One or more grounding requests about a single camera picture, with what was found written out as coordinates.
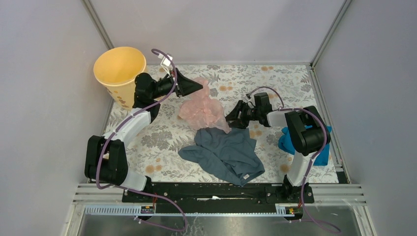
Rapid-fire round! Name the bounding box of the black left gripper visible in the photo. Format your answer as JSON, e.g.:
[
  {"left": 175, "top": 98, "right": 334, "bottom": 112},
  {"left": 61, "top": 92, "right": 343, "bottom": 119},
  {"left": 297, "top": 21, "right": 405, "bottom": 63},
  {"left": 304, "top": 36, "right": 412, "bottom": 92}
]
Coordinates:
[{"left": 150, "top": 67, "right": 202, "bottom": 99}]

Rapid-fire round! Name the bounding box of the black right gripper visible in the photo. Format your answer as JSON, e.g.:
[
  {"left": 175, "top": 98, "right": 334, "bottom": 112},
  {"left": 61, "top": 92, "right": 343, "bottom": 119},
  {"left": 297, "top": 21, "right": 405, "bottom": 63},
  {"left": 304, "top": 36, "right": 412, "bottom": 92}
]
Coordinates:
[{"left": 223, "top": 100, "right": 261, "bottom": 129}]

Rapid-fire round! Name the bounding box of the pink plastic trash bag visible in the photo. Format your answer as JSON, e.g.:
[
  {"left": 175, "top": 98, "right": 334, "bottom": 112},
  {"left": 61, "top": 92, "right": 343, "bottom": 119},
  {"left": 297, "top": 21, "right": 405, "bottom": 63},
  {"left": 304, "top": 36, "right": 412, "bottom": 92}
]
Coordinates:
[{"left": 179, "top": 77, "right": 231, "bottom": 133}]

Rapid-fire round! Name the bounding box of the yellow plastic trash bin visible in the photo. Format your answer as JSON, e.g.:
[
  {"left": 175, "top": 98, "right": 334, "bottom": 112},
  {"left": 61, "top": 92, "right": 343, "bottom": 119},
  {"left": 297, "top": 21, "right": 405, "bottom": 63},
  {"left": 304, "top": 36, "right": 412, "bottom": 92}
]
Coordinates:
[{"left": 93, "top": 47, "right": 148, "bottom": 111}]

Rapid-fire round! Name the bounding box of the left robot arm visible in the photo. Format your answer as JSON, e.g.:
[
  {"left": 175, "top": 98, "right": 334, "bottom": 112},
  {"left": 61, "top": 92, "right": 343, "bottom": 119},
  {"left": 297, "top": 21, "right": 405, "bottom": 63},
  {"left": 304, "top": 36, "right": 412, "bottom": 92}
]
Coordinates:
[{"left": 84, "top": 69, "right": 203, "bottom": 202}]

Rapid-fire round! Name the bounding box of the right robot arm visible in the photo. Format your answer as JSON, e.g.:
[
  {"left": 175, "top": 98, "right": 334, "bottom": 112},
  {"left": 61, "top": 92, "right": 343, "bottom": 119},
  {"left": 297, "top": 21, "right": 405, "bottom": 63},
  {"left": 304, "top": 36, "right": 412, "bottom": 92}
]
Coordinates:
[{"left": 225, "top": 92, "right": 330, "bottom": 203}]

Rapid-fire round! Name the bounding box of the grey-blue crumpled cloth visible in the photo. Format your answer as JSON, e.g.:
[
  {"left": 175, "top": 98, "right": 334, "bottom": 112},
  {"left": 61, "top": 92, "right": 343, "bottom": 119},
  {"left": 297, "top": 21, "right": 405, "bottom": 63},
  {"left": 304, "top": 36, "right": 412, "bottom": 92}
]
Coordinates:
[{"left": 178, "top": 128, "right": 265, "bottom": 186}]

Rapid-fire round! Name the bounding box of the bright blue cloth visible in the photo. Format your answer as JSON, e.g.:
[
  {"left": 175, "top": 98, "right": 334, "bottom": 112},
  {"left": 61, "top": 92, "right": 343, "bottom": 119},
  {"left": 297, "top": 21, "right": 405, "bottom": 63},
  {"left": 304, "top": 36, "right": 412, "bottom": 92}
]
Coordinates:
[{"left": 278, "top": 127, "right": 330, "bottom": 166}]

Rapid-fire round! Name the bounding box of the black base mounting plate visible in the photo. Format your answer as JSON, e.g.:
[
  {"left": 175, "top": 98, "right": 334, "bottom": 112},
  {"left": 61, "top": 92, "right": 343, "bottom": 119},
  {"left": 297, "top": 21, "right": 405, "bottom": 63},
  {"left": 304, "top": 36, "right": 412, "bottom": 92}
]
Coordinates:
[{"left": 122, "top": 182, "right": 315, "bottom": 214}]

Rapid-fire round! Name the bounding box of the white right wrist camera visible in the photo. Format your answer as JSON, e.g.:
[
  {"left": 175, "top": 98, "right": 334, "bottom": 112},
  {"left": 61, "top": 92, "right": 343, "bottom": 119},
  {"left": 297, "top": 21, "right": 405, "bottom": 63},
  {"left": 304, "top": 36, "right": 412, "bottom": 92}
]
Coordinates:
[{"left": 243, "top": 93, "right": 251, "bottom": 103}]

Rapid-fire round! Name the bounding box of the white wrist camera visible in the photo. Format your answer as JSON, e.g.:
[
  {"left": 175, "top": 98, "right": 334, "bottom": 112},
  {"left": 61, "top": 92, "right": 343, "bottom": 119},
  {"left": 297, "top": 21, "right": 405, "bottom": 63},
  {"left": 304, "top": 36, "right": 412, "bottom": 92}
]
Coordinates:
[
  {"left": 158, "top": 53, "right": 173, "bottom": 69},
  {"left": 243, "top": 93, "right": 251, "bottom": 103}
]

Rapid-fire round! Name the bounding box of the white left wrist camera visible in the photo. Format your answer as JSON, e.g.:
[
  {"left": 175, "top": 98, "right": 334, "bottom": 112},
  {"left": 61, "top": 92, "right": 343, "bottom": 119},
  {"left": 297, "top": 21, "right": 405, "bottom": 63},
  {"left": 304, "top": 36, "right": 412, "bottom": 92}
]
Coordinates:
[{"left": 158, "top": 53, "right": 173, "bottom": 69}]

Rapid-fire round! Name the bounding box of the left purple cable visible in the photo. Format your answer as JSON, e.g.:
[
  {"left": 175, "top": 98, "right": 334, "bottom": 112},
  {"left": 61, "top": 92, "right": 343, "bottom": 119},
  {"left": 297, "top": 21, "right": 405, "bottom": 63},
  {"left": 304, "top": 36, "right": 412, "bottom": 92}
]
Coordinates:
[{"left": 95, "top": 48, "right": 190, "bottom": 233}]

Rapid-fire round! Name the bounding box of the white slotted cable duct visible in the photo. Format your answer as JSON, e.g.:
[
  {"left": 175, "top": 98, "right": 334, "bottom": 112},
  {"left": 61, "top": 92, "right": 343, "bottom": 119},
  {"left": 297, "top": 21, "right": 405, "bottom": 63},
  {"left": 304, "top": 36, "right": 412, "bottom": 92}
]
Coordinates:
[{"left": 84, "top": 204, "right": 296, "bottom": 218}]

